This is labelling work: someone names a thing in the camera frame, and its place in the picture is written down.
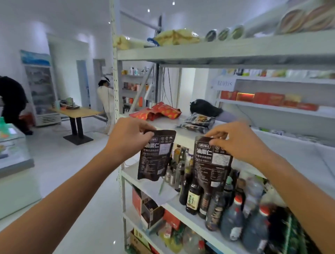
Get person's left hand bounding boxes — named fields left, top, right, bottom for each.
left=105, top=117, right=157, bottom=164

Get person's right hand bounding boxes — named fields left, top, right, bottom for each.
left=204, top=121, right=268, bottom=166

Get dark brown snack pouch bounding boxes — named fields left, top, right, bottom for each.
left=137, top=129, right=177, bottom=182
left=193, top=136, right=233, bottom=193

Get person's right forearm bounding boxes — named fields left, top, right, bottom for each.
left=249, top=148, right=335, bottom=254

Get person's left forearm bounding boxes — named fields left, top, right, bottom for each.
left=0, top=147, right=126, bottom=254

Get red patterned snack packets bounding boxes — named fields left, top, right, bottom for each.
left=129, top=102, right=182, bottom=121

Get black printed snack packet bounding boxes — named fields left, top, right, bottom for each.
left=177, top=124, right=210, bottom=134
left=184, top=113, right=215, bottom=127

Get background shelf with goods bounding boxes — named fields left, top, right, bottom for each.
left=120, top=67, right=155, bottom=111

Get white shelf sign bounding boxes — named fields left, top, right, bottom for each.
left=211, top=76, right=237, bottom=92

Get row of red boxes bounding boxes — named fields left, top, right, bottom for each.
left=220, top=91, right=319, bottom=111

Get red carton box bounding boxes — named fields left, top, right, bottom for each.
left=132, top=187, right=142, bottom=217

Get row of dark sauce bottles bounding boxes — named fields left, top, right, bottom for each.
left=165, top=144, right=322, bottom=254

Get wooden table with black leg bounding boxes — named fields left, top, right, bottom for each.
left=50, top=107, right=103, bottom=146

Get open brown cardboard box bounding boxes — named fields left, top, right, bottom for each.
left=141, top=198, right=165, bottom=230

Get red packet box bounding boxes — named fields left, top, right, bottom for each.
left=163, top=209, right=182, bottom=231

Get items on wooden table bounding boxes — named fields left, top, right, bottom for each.
left=54, top=97, right=80, bottom=110

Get white metal shelving unit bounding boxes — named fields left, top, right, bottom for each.
left=109, top=0, right=335, bottom=254

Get pale yellow snack bag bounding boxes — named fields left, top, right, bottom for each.
left=113, top=35, right=131, bottom=51

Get clear plastic bottle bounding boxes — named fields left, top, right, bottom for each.
left=183, top=227, right=208, bottom=254

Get yellow green snack packets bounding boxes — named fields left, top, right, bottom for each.
left=157, top=222, right=185, bottom=254

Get printed cardboard box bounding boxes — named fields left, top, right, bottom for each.
left=129, top=228, right=152, bottom=254

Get glass door drinks cooler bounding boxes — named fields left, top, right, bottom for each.
left=20, top=50, right=62, bottom=127

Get glass top display counter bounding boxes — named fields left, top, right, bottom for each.
left=0, top=124, right=42, bottom=220

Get large round striped tin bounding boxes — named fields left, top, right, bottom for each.
left=277, top=9, right=307, bottom=34
left=304, top=3, right=335, bottom=32

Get green bottle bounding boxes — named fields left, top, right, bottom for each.
left=0, top=116, right=10, bottom=139

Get white wall shelf unit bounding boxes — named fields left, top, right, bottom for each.
left=211, top=69, right=335, bottom=147

